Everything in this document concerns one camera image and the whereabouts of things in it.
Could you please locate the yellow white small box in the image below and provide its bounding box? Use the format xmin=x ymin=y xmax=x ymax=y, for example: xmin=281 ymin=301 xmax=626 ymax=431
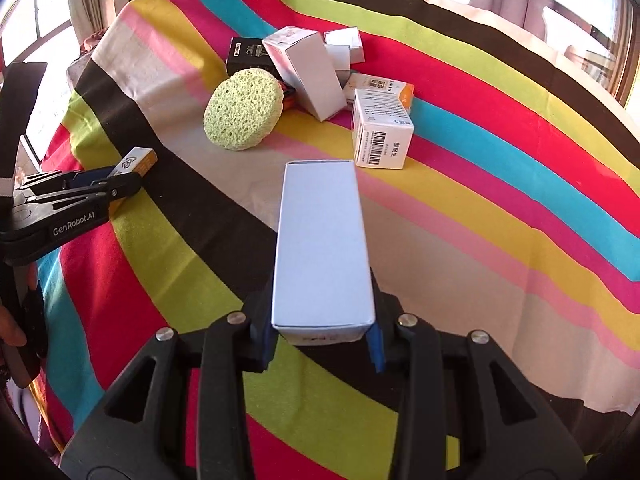
xmin=106 ymin=146 xmax=157 ymax=218

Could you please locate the long white box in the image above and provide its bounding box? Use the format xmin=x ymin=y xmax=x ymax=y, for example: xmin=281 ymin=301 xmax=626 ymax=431
xmin=271 ymin=159 xmax=375 ymax=346

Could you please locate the green round sponge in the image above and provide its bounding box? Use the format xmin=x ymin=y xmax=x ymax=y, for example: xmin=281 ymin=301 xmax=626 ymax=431
xmin=203 ymin=68 xmax=284 ymax=152

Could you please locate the black shaver box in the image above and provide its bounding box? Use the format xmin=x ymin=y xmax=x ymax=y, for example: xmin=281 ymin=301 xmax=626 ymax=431
xmin=226 ymin=37 xmax=280 ymax=79

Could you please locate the tall white box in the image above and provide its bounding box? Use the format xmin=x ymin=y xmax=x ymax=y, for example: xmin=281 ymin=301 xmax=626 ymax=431
xmin=262 ymin=26 xmax=346 ymax=122

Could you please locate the white barcode label box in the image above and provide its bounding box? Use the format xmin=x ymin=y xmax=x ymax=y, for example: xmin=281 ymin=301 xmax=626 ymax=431
xmin=352 ymin=89 xmax=414 ymax=170

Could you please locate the orange white small box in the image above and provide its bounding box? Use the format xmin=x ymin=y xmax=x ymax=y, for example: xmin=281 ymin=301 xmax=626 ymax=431
xmin=343 ymin=72 xmax=414 ymax=112

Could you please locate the small white square box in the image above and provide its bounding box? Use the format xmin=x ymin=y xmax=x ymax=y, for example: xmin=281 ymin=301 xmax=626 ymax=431
xmin=324 ymin=27 xmax=366 ymax=64

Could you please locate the white cube box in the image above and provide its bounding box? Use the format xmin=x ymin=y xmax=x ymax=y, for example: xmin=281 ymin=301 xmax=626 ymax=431
xmin=326 ymin=44 xmax=352 ymax=87

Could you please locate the person left hand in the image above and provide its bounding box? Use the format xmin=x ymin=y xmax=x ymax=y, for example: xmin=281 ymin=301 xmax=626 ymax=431
xmin=0 ymin=263 xmax=37 ymax=347

